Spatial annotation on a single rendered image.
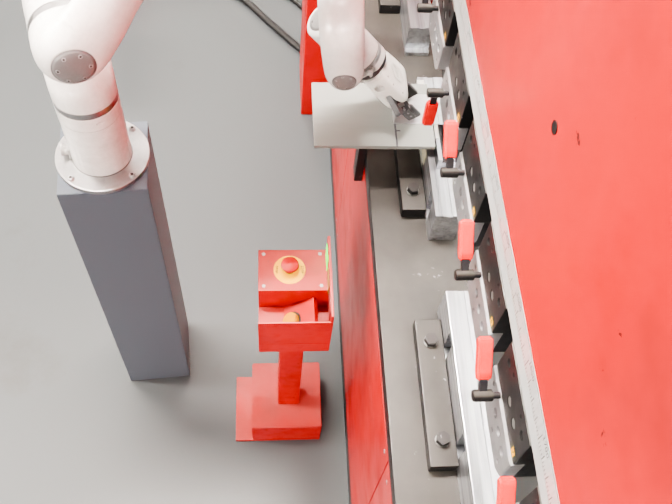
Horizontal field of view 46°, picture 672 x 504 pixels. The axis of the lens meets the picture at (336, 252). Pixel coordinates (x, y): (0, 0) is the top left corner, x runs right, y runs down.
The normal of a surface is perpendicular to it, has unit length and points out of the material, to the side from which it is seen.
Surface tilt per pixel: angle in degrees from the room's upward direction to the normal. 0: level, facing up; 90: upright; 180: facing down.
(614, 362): 90
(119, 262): 90
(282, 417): 0
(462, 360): 0
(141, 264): 90
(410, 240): 0
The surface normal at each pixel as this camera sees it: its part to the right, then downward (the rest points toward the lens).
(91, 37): 0.63, 0.48
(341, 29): -0.04, 0.33
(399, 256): 0.07, -0.51
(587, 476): -1.00, 0.00
